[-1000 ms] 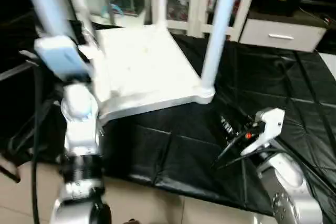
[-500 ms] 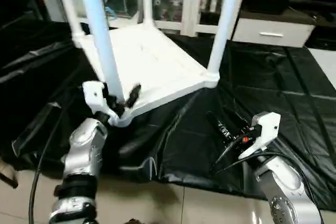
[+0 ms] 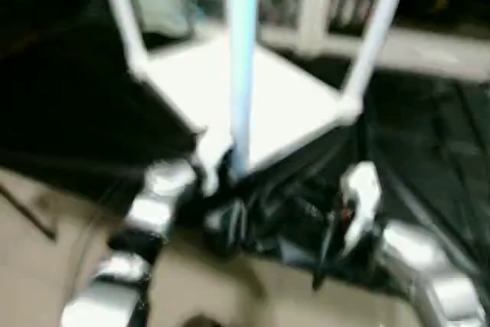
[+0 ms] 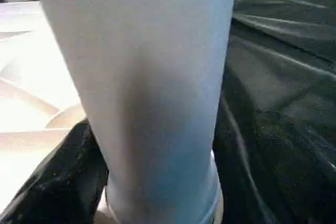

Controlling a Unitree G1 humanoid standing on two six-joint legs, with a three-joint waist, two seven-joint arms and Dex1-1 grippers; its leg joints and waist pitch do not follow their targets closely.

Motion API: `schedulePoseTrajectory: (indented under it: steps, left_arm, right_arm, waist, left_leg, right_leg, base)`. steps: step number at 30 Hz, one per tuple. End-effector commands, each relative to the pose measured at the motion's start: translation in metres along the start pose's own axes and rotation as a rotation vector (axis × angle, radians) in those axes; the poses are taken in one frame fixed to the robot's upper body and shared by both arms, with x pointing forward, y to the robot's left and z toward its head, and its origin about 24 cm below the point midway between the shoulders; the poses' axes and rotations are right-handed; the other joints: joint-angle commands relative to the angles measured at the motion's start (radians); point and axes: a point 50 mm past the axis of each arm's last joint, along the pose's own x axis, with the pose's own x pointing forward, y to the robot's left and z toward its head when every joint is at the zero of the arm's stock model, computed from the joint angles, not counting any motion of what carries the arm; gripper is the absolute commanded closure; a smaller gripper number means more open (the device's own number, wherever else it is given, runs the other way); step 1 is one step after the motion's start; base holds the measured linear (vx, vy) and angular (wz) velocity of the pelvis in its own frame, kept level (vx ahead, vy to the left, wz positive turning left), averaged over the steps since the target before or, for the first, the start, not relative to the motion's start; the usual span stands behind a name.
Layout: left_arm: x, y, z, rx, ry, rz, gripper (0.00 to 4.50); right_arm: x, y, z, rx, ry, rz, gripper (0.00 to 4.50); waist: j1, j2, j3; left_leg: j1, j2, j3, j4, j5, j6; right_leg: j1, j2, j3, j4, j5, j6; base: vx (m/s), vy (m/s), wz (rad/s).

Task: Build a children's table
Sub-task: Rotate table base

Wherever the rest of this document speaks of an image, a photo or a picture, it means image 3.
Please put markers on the white plastic table top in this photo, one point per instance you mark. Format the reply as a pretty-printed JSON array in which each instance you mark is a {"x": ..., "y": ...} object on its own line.
[{"x": 287, "y": 105}]

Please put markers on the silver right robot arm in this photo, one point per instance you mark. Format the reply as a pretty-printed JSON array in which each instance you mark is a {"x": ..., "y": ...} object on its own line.
[{"x": 413, "y": 246}]

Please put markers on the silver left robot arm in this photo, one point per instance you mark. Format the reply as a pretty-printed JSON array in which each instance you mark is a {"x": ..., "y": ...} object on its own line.
[{"x": 153, "y": 216}]

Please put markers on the black work mat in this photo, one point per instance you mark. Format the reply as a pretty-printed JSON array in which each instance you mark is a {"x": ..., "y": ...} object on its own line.
[{"x": 440, "y": 131}]

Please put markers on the white glass door cabinet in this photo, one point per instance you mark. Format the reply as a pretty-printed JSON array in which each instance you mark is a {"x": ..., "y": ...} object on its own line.
[{"x": 314, "y": 17}]

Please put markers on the black stand leg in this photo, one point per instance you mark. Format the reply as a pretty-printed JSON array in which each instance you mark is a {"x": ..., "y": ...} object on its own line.
[{"x": 38, "y": 223}]

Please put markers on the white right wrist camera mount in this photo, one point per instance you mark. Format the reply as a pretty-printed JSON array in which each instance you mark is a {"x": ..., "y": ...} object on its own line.
[{"x": 363, "y": 189}]

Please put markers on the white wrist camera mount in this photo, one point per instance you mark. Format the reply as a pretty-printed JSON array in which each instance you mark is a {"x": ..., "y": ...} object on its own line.
[
  {"x": 208, "y": 151},
  {"x": 363, "y": 189}
]

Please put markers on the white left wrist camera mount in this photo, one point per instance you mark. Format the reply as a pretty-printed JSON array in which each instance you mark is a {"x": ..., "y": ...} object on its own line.
[{"x": 208, "y": 151}]

